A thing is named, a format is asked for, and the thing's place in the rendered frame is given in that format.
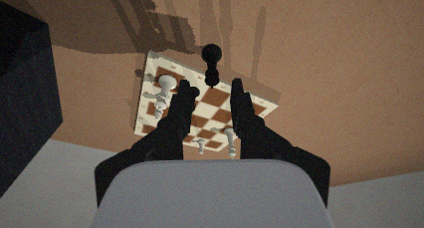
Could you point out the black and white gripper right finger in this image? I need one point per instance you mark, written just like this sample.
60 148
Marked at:
260 142

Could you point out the brown and cream chessboard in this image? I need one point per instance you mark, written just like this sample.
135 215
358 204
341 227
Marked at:
212 112

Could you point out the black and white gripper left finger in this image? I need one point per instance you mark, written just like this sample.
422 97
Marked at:
163 143

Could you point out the white pawn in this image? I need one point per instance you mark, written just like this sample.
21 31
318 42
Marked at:
201 142

